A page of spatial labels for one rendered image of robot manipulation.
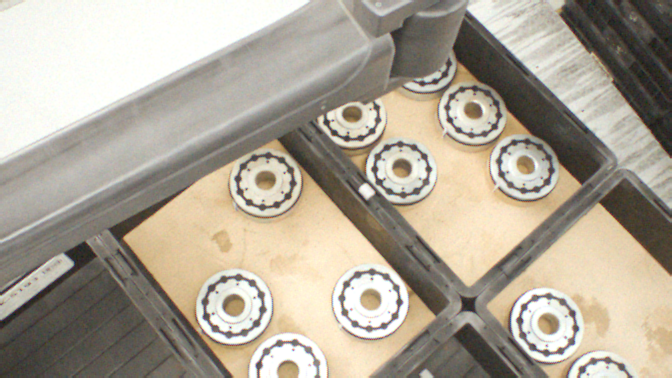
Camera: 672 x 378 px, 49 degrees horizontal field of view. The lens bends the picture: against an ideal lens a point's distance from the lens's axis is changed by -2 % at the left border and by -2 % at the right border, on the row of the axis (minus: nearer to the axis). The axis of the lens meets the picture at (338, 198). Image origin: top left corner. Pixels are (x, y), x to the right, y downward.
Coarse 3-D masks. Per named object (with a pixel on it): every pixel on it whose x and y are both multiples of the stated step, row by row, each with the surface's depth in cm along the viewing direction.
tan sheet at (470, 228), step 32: (384, 96) 114; (416, 128) 112; (512, 128) 113; (448, 160) 111; (480, 160) 111; (448, 192) 109; (480, 192) 109; (416, 224) 107; (448, 224) 107; (480, 224) 108; (512, 224) 108; (448, 256) 106; (480, 256) 106
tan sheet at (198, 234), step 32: (192, 192) 107; (224, 192) 107; (320, 192) 108; (160, 224) 105; (192, 224) 106; (224, 224) 106; (256, 224) 106; (288, 224) 106; (320, 224) 106; (352, 224) 107; (160, 256) 104; (192, 256) 104; (224, 256) 104; (256, 256) 105; (288, 256) 105; (320, 256) 105; (352, 256) 105; (192, 288) 103; (288, 288) 103; (320, 288) 103; (192, 320) 101; (288, 320) 102; (320, 320) 102; (416, 320) 103; (224, 352) 100; (352, 352) 101; (384, 352) 101
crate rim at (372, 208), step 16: (304, 128) 100; (320, 144) 100; (336, 160) 99; (336, 176) 99; (352, 192) 98; (368, 208) 97; (384, 224) 96; (112, 240) 94; (400, 240) 96; (128, 256) 94; (416, 256) 96; (128, 272) 93; (432, 272) 95; (144, 288) 92; (448, 288) 94; (160, 304) 92; (176, 320) 91; (432, 320) 93; (448, 320) 93; (416, 336) 92; (432, 336) 92; (192, 352) 90; (400, 352) 91; (208, 368) 89; (384, 368) 90
